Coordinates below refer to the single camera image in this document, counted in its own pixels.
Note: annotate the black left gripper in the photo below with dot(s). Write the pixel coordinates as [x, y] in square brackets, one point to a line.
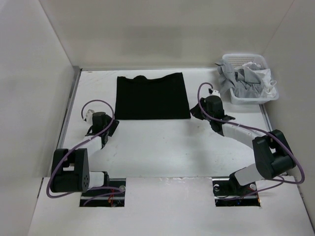
[113, 126]

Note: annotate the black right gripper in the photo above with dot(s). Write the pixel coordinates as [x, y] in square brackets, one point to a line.
[195, 110]

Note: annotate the black tank top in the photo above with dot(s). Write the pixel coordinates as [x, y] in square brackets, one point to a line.
[150, 99]

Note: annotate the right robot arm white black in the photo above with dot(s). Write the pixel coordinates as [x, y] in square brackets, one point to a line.
[271, 151]

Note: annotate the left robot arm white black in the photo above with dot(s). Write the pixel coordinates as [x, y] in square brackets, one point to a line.
[70, 168]

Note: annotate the grey tank top in basket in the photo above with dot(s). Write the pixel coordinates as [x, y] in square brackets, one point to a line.
[238, 80]

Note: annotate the white tank top in basket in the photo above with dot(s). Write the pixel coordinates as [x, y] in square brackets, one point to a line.
[264, 75]

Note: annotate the white plastic laundry basket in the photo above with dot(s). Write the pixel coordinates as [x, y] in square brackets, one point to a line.
[237, 60]

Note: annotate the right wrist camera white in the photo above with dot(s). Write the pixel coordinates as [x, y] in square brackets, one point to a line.
[214, 92]

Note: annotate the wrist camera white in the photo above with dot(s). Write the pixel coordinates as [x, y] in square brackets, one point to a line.
[214, 92]
[88, 114]

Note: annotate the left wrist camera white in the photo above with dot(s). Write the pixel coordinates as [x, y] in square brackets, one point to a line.
[88, 114]

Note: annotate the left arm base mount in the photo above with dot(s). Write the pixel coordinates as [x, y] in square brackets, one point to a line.
[105, 197]

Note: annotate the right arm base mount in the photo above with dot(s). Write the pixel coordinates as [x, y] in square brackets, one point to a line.
[229, 194]

